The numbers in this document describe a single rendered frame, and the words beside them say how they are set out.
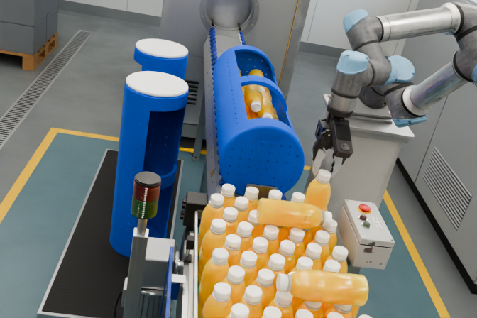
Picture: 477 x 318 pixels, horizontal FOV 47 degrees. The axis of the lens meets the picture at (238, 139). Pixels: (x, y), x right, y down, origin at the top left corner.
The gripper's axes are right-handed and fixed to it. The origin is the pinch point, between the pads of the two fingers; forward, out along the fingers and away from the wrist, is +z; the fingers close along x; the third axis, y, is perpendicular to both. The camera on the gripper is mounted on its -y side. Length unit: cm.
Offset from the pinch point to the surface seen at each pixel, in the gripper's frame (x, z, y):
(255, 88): 13, 3, 69
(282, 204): 12.5, 5.0, -10.6
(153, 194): 47, -1, -23
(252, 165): 16.3, 13.3, 24.2
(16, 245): 114, 122, 103
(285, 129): 7.7, -0.5, 25.6
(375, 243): -15.6, 13.1, -12.4
